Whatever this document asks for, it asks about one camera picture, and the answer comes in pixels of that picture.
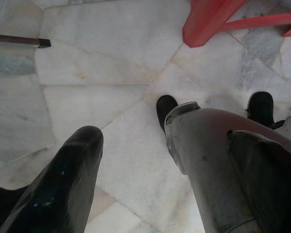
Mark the black robot left foot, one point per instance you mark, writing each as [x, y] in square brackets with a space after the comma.
[166, 109]

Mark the black robot foot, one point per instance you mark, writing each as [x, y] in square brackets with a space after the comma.
[260, 106]
[166, 109]

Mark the grey robot left leg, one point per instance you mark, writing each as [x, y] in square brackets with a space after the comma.
[203, 145]

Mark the dark brown stick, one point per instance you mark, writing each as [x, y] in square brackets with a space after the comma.
[14, 40]

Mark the red plastic stool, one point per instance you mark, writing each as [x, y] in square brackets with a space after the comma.
[203, 21]

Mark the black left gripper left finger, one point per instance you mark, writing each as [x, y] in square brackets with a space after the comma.
[58, 189]

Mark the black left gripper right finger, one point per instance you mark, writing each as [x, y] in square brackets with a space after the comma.
[269, 189]

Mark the black robot right foot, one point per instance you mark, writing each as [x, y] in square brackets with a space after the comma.
[260, 106]

